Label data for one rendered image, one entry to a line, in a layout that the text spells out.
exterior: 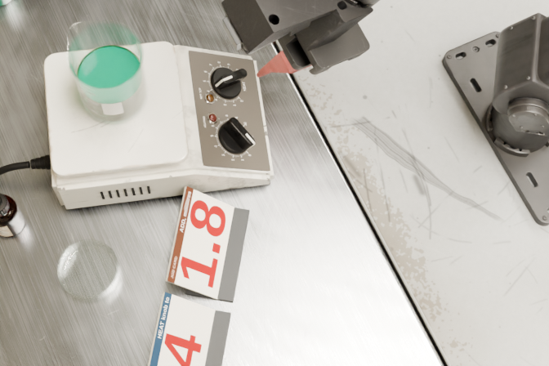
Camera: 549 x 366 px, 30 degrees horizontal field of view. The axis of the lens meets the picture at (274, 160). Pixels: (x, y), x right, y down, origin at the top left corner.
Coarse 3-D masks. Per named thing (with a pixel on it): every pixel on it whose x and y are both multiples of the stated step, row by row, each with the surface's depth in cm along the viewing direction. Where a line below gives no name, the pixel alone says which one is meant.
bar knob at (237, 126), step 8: (232, 120) 93; (224, 128) 94; (232, 128) 93; (240, 128) 93; (224, 136) 94; (232, 136) 94; (240, 136) 93; (248, 136) 93; (224, 144) 94; (232, 144) 94; (240, 144) 94; (248, 144) 93; (232, 152) 94; (240, 152) 94
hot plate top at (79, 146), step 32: (64, 64) 92; (160, 64) 93; (64, 96) 91; (160, 96) 92; (64, 128) 90; (96, 128) 90; (128, 128) 90; (160, 128) 90; (64, 160) 89; (96, 160) 89; (128, 160) 89; (160, 160) 89
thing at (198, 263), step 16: (192, 208) 93; (208, 208) 95; (224, 208) 96; (192, 224) 93; (208, 224) 94; (224, 224) 96; (192, 240) 93; (208, 240) 94; (192, 256) 93; (208, 256) 94; (176, 272) 91; (192, 272) 92; (208, 272) 94; (208, 288) 93
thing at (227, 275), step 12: (228, 204) 96; (180, 216) 93; (228, 216) 96; (240, 216) 97; (228, 228) 96; (240, 228) 96; (228, 240) 96; (240, 240) 96; (228, 252) 95; (240, 252) 95; (228, 264) 95; (216, 276) 94; (228, 276) 95; (192, 288) 92; (216, 288) 94; (228, 288) 94; (228, 300) 94
